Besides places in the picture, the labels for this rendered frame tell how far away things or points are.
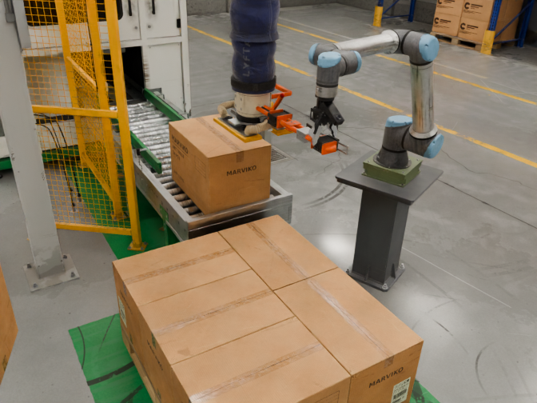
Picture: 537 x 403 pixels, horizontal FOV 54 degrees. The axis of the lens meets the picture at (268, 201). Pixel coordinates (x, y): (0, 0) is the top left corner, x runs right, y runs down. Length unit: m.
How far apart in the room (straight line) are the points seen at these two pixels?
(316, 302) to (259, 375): 0.51
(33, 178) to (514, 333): 2.96
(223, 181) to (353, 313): 1.06
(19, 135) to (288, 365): 1.97
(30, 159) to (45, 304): 0.88
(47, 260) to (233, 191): 1.32
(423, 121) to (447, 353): 1.29
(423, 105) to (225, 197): 1.19
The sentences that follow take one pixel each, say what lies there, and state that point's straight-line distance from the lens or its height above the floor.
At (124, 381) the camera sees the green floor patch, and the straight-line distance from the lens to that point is 2.93.
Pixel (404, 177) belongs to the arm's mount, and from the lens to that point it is 3.10.
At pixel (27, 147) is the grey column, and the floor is 0.92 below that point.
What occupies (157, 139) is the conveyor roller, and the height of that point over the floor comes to 0.52.
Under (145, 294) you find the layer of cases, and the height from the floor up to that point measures 0.54.
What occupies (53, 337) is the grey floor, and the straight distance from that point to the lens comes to 3.27.
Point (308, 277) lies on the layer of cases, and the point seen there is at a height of 0.54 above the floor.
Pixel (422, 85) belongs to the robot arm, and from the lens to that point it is 2.79.
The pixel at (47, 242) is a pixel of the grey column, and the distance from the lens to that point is 3.57.
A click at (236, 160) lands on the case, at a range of 2.96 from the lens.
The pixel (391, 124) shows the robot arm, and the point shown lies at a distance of 3.09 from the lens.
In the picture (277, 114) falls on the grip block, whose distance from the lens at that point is 2.51.
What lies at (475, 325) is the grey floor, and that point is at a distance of 3.44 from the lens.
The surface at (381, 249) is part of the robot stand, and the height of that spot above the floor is 0.27.
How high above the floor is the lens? 2.14
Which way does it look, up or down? 29 degrees down
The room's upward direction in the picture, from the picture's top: 2 degrees clockwise
